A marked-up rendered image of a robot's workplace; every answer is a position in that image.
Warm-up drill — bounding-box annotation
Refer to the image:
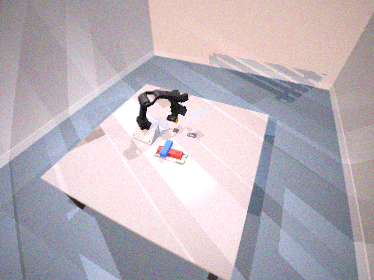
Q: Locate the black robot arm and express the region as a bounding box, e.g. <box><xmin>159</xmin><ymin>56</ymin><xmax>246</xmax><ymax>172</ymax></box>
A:
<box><xmin>136</xmin><ymin>89</ymin><xmax>189</xmax><ymax>130</ymax></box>

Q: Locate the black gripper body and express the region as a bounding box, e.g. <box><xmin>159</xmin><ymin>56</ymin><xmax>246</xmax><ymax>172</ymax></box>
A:
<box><xmin>166</xmin><ymin>104</ymin><xmax>183</xmax><ymax>122</ymax></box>

